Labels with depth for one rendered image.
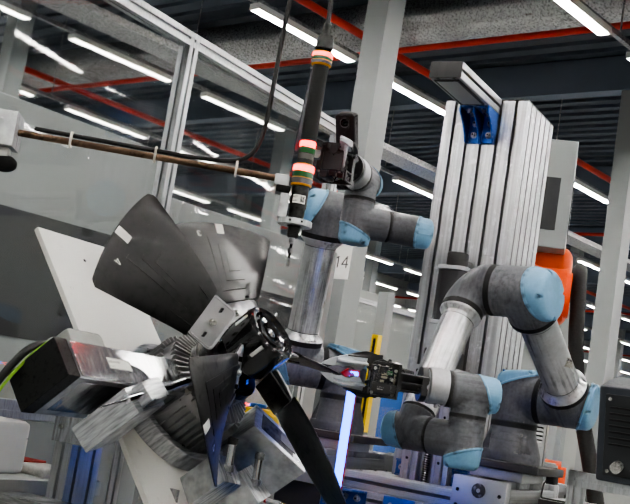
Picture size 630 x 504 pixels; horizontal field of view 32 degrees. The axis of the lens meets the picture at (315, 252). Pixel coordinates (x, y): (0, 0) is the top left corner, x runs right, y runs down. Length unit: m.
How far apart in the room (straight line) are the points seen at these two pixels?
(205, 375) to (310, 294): 1.15
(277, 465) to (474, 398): 0.42
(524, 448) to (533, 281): 0.54
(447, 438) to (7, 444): 0.90
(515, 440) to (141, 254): 1.18
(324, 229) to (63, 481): 1.04
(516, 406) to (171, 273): 1.10
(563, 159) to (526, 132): 3.16
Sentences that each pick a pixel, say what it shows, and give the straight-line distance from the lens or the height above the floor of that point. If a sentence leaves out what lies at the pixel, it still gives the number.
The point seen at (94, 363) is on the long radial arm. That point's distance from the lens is 1.87.
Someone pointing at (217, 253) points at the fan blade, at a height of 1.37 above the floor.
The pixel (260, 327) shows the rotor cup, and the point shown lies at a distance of 2.04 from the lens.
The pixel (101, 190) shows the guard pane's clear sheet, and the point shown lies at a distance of 2.80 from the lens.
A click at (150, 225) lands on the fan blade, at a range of 2.00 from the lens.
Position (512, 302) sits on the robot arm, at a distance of 2.41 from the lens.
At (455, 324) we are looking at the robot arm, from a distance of 2.40.
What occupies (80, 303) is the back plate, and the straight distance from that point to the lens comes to 2.19.
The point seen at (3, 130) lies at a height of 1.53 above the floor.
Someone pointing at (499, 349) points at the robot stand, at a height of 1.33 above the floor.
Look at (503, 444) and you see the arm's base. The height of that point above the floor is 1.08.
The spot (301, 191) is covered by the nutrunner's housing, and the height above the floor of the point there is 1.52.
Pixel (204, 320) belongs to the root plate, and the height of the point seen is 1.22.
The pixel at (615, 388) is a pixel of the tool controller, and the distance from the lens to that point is 2.19.
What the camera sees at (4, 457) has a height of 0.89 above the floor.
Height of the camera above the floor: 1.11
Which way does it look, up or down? 8 degrees up
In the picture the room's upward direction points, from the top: 9 degrees clockwise
